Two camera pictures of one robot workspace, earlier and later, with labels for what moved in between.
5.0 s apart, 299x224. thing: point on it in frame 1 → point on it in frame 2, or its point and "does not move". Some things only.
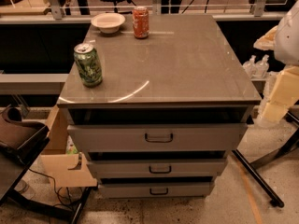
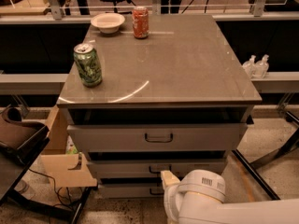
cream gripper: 289,37 → 171,197
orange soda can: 140,21 does not move
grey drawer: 158,168 does not move
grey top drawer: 158,138 does not move
